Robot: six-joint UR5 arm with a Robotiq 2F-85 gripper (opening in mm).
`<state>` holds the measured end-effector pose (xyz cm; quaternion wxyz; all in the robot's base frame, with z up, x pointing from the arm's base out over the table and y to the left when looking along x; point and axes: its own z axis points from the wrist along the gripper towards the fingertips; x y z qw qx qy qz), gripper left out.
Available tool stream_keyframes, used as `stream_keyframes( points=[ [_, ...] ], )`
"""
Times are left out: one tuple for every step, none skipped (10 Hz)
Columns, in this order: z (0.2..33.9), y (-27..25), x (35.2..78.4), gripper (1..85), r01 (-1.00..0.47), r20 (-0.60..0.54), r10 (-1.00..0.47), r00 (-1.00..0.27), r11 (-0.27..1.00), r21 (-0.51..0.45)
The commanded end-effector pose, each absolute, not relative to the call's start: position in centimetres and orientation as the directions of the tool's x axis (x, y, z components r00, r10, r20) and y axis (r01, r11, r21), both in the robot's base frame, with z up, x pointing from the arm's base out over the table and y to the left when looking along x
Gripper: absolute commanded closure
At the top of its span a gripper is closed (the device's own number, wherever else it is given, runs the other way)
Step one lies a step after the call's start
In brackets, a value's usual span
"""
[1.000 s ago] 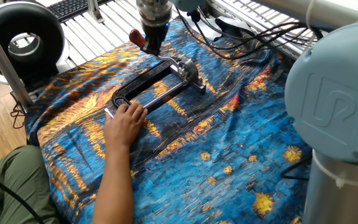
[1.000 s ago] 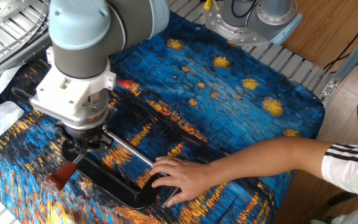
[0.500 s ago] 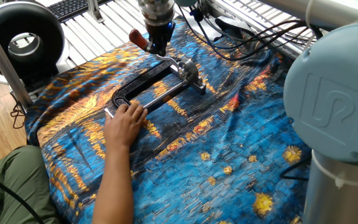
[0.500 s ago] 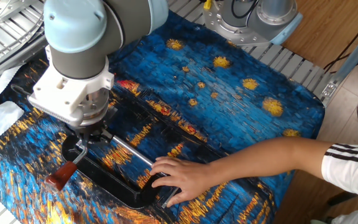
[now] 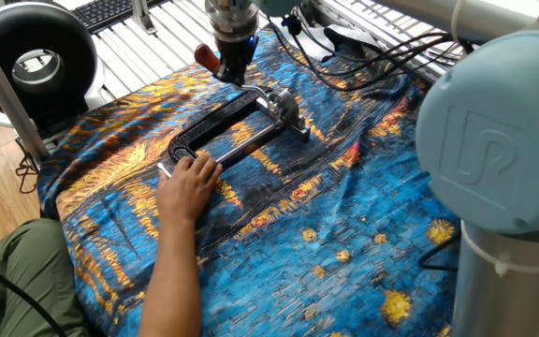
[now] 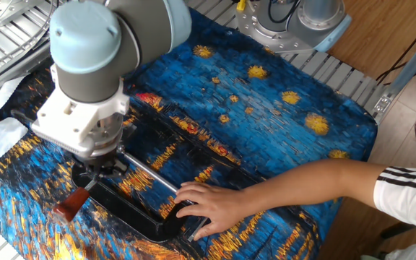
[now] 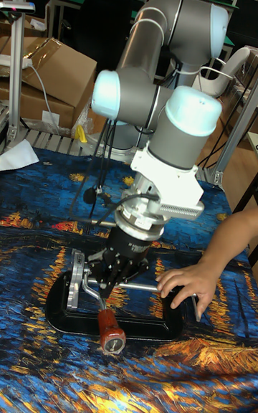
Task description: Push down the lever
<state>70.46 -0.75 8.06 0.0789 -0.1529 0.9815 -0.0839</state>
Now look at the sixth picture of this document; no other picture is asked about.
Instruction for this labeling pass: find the white black-striped shirt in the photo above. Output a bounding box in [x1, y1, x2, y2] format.
[373, 165, 416, 260]

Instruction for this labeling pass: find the white plastic wrist mount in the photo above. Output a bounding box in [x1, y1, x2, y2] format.
[30, 64, 131, 160]

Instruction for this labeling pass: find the lever with red wooden knob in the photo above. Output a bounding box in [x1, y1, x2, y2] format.
[52, 172, 100, 223]

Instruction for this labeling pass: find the blue starry night tablecloth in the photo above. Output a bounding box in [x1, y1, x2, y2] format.
[0, 6, 378, 260]

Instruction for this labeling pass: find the aluminium profile post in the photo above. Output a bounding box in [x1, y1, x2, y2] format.
[371, 31, 416, 126]

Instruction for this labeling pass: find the person's bare hand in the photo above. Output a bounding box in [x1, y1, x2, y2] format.
[173, 180, 253, 242]

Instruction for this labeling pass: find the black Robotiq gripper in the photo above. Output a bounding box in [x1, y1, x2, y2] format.
[79, 144, 130, 182]

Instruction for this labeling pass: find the silver metal mounting plate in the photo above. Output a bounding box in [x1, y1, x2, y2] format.
[0, 0, 50, 28]

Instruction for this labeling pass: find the long black floor cable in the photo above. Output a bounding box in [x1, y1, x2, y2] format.
[375, 12, 416, 87]

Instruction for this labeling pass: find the person's bare forearm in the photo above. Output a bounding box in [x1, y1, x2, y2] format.
[243, 158, 388, 220]

